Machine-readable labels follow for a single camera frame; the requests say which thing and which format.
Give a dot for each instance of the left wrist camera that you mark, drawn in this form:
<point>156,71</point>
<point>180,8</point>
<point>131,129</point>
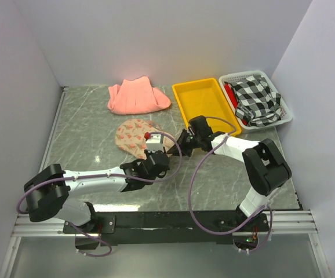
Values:
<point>153,143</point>

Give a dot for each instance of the pink pleated skirt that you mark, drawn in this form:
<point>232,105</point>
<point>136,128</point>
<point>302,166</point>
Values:
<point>136,97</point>

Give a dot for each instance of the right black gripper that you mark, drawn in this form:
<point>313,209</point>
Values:
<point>186,151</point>

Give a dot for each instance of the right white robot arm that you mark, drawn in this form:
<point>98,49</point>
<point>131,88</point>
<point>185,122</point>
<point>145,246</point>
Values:
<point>266,168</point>

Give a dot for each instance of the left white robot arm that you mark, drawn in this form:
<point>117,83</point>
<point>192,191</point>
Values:
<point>52,192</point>

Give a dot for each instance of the red cloth in basket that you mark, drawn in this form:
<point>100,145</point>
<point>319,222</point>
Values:
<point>230,94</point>

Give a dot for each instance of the pink mesh laundry bag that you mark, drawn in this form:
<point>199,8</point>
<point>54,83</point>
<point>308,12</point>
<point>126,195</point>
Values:
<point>129,136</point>

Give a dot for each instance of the black white checkered cloth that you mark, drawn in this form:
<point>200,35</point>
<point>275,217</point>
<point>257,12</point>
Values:
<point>258,105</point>

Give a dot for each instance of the yellow plastic tray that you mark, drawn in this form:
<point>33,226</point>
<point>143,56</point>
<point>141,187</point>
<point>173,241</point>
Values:
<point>205,97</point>

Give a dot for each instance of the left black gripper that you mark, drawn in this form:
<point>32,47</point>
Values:
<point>148,153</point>

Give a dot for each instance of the black base beam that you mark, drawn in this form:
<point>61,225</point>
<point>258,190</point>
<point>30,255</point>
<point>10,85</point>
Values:
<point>150,227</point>

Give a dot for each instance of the aluminium rail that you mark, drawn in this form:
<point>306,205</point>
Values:
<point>284,223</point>

